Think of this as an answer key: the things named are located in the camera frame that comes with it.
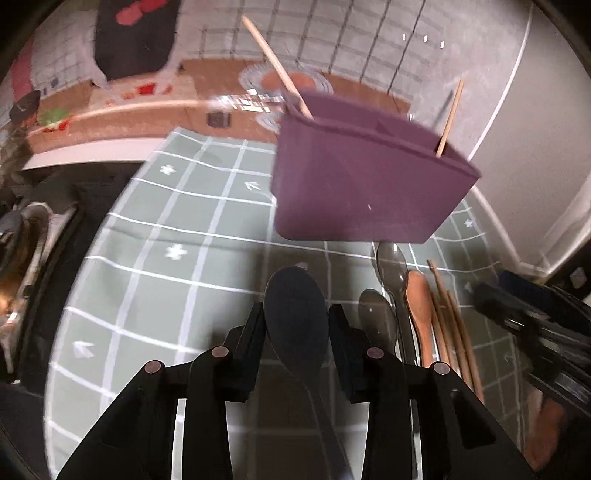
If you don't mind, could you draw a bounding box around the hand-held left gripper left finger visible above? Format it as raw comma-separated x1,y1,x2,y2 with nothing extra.
55,302,267,480

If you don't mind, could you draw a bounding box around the person's right hand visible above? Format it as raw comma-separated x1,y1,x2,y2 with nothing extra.
525,397,573,472

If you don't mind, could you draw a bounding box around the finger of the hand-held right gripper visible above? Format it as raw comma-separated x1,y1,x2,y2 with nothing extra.
470,281,550,337

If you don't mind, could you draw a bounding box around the dark plastic spoon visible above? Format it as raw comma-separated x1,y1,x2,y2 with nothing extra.
264,267,358,480

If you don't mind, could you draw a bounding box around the translucent grey spoon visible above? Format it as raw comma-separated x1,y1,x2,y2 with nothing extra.
375,241,421,367
359,289,407,365

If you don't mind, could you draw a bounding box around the green grid mat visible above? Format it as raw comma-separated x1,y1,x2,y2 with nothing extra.
44,127,536,480

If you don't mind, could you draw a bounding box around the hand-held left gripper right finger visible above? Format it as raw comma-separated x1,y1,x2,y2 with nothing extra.
329,305,541,480

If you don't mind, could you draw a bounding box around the purple utensil holder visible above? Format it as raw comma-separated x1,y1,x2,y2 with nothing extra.
270,90,482,244

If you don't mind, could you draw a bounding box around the wooden spoon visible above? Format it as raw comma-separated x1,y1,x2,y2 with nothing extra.
405,270,437,367

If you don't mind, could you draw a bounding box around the wooden chopstick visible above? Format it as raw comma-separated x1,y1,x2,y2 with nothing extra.
427,260,455,370
241,15,315,120
445,290,485,403
435,78,465,158
433,265,474,388

